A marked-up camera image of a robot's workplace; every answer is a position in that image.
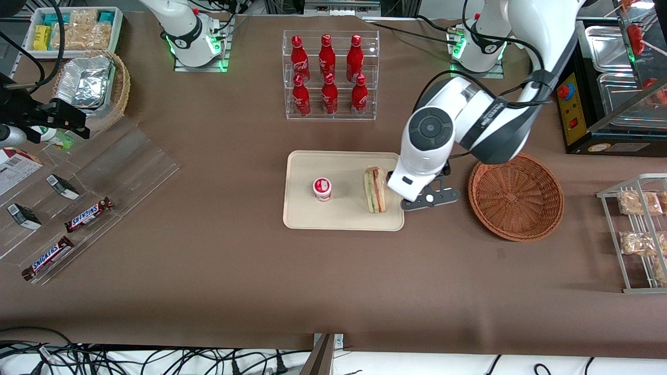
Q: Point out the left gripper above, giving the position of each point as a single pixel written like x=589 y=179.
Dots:
x=389 y=175

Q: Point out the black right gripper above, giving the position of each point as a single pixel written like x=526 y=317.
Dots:
x=22 y=113

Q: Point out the triangle sandwich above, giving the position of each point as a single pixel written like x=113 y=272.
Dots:
x=376 y=190

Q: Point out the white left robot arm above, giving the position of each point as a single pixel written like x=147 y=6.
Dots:
x=542 y=26

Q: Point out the cream plastic tray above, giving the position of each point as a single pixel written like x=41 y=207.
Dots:
x=344 y=213

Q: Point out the tan wicker basket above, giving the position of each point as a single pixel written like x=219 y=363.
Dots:
x=121 y=88

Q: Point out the brown round wicker basket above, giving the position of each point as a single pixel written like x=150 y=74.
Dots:
x=516 y=198

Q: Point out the steel warmer tray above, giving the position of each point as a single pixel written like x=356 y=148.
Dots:
x=620 y=99
x=607 y=49

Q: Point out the green white plastic bottle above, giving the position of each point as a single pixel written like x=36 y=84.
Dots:
x=57 y=138

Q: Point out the silver foil containers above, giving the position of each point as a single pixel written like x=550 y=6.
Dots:
x=83 y=83

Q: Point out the white and red carton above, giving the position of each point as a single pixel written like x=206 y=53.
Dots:
x=18 y=169

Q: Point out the small black box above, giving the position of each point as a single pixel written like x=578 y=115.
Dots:
x=62 y=187
x=23 y=216

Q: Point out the clear acrylic bottle rack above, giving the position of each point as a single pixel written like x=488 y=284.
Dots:
x=365 y=112

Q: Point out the white cup with red lid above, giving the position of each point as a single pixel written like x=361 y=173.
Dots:
x=322 y=188

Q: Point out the yellow snack packet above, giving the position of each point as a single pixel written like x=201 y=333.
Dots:
x=42 y=37

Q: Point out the beige snack bag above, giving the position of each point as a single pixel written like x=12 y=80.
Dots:
x=96 y=34
x=65 y=37

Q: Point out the clear acrylic stepped stand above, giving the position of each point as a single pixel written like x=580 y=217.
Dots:
x=130 y=166

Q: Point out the red cola bottle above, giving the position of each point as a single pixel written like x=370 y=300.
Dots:
x=329 y=99
x=301 y=99
x=359 y=99
x=326 y=57
x=355 y=57
x=299 y=57

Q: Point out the Snickers chocolate bar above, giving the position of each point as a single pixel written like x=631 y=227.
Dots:
x=88 y=214
x=48 y=258

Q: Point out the teal snack packet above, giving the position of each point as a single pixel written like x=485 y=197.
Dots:
x=106 y=16
x=54 y=19

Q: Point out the white plastic bin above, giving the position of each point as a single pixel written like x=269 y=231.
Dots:
x=117 y=31

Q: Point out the black food warmer machine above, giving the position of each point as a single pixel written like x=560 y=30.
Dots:
x=573 y=104

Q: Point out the clear bag of snacks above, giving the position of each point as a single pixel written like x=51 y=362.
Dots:
x=640 y=203
x=638 y=243
x=661 y=271

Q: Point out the red sausage skewer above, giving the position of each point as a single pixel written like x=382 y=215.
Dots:
x=634 y=39
x=654 y=86

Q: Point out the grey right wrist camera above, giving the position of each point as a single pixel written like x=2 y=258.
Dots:
x=10 y=135

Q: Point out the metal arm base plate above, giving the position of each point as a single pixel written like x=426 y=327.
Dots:
x=225 y=41
x=497 y=70

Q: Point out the metal table bracket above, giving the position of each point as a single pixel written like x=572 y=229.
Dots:
x=338 y=341

